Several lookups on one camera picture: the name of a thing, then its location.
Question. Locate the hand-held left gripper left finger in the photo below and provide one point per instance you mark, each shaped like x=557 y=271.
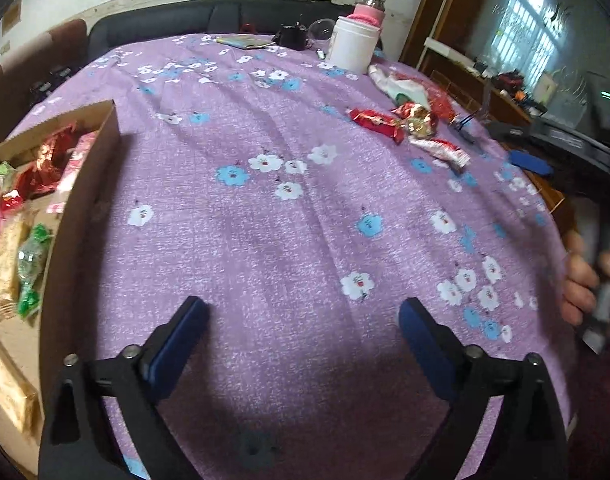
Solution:
x=180 y=345

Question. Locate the pink thermos with knitted sleeve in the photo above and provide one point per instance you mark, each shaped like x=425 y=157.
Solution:
x=370 y=10

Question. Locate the white plastic jar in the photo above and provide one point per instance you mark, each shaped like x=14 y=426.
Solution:
x=352 y=45

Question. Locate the yellow cracker packet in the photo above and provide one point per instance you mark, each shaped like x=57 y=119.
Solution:
x=7 y=390
x=7 y=255

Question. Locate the white green plastic bag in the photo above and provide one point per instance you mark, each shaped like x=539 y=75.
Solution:
x=400 y=87

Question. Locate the person's right hand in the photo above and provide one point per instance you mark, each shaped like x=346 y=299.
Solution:
x=577 y=285

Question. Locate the red white strawberry snack packet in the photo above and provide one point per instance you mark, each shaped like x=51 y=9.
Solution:
x=442 y=149

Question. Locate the red gold label snack packet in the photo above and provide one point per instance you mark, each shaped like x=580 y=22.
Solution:
x=12 y=202

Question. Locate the black sofa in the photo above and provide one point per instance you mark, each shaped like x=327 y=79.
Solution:
x=150 y=22

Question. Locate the clear glass bowl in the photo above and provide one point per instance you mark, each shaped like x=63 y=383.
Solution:
x=319 y=30

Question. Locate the red cartoon snack packet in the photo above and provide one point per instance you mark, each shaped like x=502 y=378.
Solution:
x=375 y=121

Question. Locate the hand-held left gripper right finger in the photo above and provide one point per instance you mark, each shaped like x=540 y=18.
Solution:
x=430 y=355

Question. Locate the thin booklet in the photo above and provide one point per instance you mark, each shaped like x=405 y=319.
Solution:
x=242 y=41

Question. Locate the clear green candy packet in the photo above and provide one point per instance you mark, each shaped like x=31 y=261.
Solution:
x=32 y=260

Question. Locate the purple floral tablecloth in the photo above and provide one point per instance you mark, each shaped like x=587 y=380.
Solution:
x=285 y=210

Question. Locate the brown cardboard box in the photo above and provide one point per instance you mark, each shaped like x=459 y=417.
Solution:
x=90 y=200

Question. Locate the dark red foil snack packet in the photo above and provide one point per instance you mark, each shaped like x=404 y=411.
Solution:
x=47 y=160

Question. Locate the large wall mirror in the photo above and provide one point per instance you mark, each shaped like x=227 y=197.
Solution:
x=525 y=10

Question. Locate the green snack packet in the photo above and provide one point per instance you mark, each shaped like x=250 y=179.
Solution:
x=2 y=175

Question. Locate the wooden sideboard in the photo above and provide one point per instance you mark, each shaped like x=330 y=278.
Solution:
x=510 y=107

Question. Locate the red gold foil snack packet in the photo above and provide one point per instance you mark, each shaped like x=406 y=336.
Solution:
x=417 y=122

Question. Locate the small black device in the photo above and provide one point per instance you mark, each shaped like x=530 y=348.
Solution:
x=291 y=37

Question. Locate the small pink snack packet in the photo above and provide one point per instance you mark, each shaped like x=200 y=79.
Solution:
x=80 y=160

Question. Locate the small wall plaque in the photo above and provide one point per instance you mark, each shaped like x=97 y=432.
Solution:
x=12 y=16

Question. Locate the red plastic bag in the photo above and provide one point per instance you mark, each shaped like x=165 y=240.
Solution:
x=441 y=102

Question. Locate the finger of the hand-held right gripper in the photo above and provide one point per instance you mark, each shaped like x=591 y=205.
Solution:
x=530 y=162

